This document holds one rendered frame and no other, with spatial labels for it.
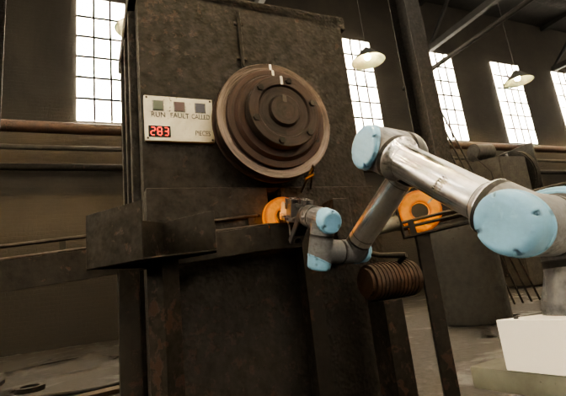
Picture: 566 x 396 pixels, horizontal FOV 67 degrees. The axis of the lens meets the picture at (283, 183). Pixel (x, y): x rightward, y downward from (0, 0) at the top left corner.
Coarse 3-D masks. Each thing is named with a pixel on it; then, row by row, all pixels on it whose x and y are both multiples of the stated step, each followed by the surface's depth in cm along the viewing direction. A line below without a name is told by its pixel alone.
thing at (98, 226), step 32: (96, 224) 107; (128, 224) 101; (160, 224) 131; (192, 224) 125; (96, 256) 106; (128, 256) 100; (160, 256) 102; (192, 256) 124; (160, 288) 110; (160, 320) 108; (160, 352) 107; (160, 384) 105
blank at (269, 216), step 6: (276, 198) 160; (282, 198) 161; (288, 198) 162; (270, 204) 158; (276, 204) 159; (264, 210) 157; (270, 210) 157; (276, 210) 158; (264, 216) 156; (270, 216) 157; (264, 222) 156; (270, 222) 156
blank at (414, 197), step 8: (416, 192) 162; (408, 200) 162; (416, 200) 161; (424, 200) 160; (432, 200) 160; (400, 208) 162; (408, 208) 161; (432, 208) 159; (440, 208) 159; (400, 216) 161; (408, 216) 160; (440, 216) 158; (432, 224) 158
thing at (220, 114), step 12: (240, 72) 165; (288, 72) 174; (228, 84) 161; (228, 96) 160; (216, 108) 157; (324, 108) 176; (216, 120) 156; (324, 120) 175; (216, 132) 161; (228, 132) 156; (324, 132) 173; (228, 144) 155; (324, 144) 172; (240, 156) 155; (252, 168) 156; (264, 168) 158; (300, 168) 164
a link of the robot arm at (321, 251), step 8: (312, 240) 131; (320, 240) 130; (328, 240) 130; (336, 240) 135; (312, 248) 131; (320, 248) 130; (328, 248) 130; (336, 248) 132; (344, 248) 134; (312, 256) 130; (320, 256) 130; (328, 256) 130; (336, 256) 132; (344, 256) 133; (312, 264) 130; (320, 264) 130; (328, 264) 131
